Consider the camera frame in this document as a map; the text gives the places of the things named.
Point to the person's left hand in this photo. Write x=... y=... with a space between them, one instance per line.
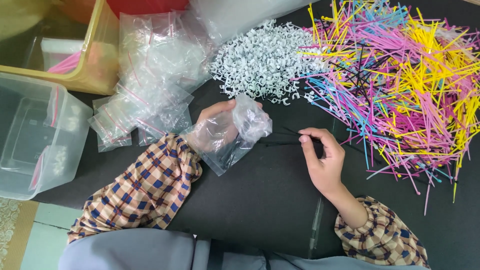
x=215 y=123

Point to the person's right hand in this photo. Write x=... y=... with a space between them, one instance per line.
x=325 y=165

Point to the person's left fingers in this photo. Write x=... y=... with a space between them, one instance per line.
x=221 y=107

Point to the clear zip bag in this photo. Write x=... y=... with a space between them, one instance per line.
x=243 y=123

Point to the pile of clear zip bags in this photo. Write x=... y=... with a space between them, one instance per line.
x=153 y=75

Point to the large clear plastic sheet bag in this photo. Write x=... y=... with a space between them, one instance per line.
x=240 y=17

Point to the black foam mat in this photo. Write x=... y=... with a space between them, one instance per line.
x=262 y=202

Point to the red plastic container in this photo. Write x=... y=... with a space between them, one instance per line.
x=146 y=5

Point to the yellow plastic bin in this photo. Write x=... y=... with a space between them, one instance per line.
x=95 y=56

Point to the person's grey trousers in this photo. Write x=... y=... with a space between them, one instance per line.
x=168 y=251

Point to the clear plastic storage box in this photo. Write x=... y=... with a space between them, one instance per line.
x=33 y=138

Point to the beige patterned rug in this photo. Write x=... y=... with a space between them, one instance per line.
x=13 y=232

